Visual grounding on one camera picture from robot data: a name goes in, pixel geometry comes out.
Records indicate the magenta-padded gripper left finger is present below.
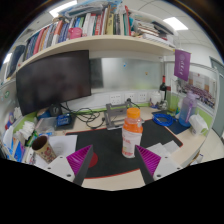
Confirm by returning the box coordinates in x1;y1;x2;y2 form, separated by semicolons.
45;144;95;187

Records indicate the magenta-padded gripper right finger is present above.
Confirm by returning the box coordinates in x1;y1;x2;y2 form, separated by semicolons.
134;144;183;186

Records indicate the purple translucent water bottle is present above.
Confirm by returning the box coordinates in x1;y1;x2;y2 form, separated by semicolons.
178;91;198;128

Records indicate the flat round red coaster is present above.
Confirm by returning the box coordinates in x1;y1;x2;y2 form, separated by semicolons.
88;152;99;169

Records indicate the white folded paper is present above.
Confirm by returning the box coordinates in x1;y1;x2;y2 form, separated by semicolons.
146;140;181;157

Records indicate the white paper sheet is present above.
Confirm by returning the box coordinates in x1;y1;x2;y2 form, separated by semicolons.
48;134;79;158

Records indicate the orange-capped drink bottle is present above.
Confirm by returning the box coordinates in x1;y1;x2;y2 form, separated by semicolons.
121;107;144;159

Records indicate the patterned paper cup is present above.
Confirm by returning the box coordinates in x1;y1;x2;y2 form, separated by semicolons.
31;134;58;164

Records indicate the black desk mat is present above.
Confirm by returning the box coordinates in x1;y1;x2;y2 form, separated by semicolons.
65;119;184;180

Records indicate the blue small box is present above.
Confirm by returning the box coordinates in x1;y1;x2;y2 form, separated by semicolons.
55;113;74;129

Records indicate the grey metal laptop stand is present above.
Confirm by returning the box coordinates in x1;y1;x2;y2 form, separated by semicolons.
103;101;145;131

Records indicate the white power outlet strip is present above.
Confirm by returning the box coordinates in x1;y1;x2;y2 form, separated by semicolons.
109;90;148;105

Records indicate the dark wine bottle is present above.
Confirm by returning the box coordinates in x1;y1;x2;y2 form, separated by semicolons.
159;75;168;102

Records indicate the black computer monitor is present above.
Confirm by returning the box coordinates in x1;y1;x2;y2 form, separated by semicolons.
15;49;93;117

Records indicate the purple hanging pennant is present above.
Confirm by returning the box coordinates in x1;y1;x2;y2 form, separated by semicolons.
173;49;192;82

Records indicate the shelf with books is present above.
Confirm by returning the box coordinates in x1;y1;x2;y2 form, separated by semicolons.
14;1;177;73

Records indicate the coiled blue cable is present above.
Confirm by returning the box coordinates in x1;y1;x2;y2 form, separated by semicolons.
152;112;176;127

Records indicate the black cable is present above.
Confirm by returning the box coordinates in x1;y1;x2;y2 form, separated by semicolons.
59;101;107;130

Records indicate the wall poster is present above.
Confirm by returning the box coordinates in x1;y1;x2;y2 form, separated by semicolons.
175;71;218;110

